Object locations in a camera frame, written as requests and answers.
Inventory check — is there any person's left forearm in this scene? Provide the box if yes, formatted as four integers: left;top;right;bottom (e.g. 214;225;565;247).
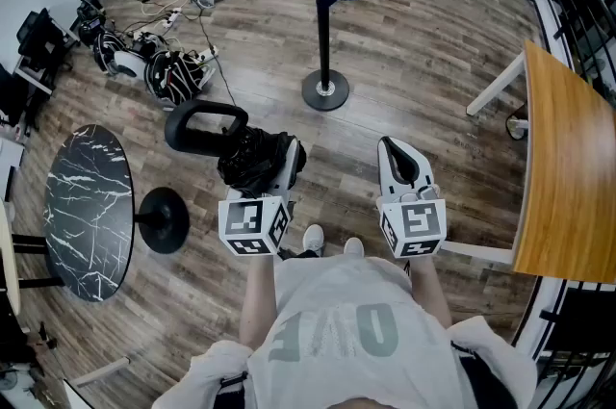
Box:
239;252;283;348

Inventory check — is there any large black white-striped helmet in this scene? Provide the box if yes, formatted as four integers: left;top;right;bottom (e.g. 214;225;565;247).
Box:
142;49;217;108

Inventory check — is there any beige round table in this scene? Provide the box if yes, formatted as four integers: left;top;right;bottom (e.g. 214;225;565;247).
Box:
0;198;66;318

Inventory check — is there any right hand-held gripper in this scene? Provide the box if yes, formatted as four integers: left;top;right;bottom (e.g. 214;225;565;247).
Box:
375;136;448;261

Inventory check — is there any white printed t-shirt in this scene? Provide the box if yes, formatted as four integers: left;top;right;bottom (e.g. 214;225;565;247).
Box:
244;252;471;409

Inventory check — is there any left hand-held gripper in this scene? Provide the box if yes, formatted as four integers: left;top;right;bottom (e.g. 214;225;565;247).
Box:
218;137;308;258

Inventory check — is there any black metal railing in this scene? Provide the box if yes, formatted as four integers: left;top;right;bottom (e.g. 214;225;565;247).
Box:
512;0;616;409

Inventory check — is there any black coat stand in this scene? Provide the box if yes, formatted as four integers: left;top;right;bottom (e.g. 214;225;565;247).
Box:
276;0;363;113

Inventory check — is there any black electronic device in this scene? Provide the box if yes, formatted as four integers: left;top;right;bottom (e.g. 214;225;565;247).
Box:
75;0;108;47

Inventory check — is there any white power strip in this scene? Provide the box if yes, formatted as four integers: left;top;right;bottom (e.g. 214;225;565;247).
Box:
194;44;220;64
161;6;185;30

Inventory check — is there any wooden table with white legs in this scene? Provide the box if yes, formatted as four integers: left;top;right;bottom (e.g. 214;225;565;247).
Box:
440;38;616;287

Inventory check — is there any black office chair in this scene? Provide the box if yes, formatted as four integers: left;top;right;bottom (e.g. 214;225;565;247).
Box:
16;7;74;76

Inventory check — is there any black and white helmet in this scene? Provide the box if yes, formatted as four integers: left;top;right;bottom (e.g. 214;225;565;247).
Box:
92;29;148;79

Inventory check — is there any black marble round table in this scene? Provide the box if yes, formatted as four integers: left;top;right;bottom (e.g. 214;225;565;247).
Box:
41;123;192;303

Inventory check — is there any black umbrella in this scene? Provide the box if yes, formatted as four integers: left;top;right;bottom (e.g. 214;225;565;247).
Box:
164;98;302;200

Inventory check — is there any person's right forearm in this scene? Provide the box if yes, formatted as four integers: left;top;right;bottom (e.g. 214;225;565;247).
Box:
407;256;454;331

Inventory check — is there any person's left white shoe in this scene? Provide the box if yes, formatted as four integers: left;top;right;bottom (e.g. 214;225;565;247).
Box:
301;223;326;257

